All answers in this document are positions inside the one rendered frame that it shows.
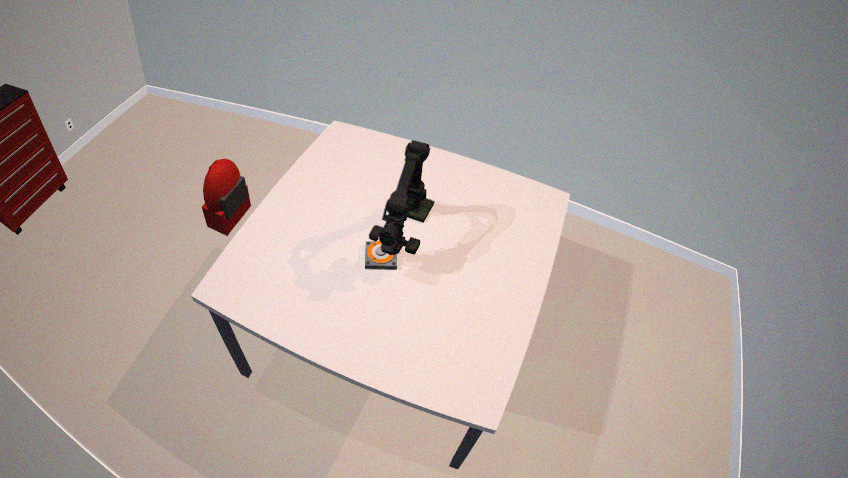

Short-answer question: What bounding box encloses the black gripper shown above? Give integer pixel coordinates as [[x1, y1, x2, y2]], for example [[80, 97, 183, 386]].
[[369, 225, 420, 255]]

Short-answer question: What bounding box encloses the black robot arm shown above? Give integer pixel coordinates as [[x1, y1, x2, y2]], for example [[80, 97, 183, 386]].
[[379, 140, 431, 255]]

